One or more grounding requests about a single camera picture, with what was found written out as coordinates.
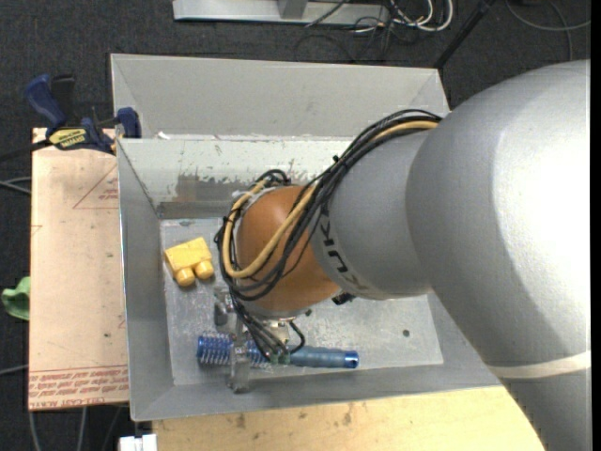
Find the black cylinder on white bracket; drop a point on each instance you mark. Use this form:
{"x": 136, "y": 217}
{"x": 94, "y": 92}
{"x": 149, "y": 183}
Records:
{"x": 343, "y": 297}

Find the yellow toy building block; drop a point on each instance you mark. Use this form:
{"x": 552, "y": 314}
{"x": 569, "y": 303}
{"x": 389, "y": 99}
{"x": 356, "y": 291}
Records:
{"x": 188, "y": 254}

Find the blue coiled metal tool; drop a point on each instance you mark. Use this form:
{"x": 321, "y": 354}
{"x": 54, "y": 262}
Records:
{"x": 324, "y": 358}

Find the grey metal bin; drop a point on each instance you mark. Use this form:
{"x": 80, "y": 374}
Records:
{"x": 263, "y": 97}

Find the brown cardboard board, red print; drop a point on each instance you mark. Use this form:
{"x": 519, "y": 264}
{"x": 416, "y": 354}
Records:
{"x": 75, "y": 275}

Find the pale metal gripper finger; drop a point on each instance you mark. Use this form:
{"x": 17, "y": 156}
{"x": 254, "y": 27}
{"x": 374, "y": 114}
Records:
{"x": 220, "y": 313}
{"x": 239, "y": 374}

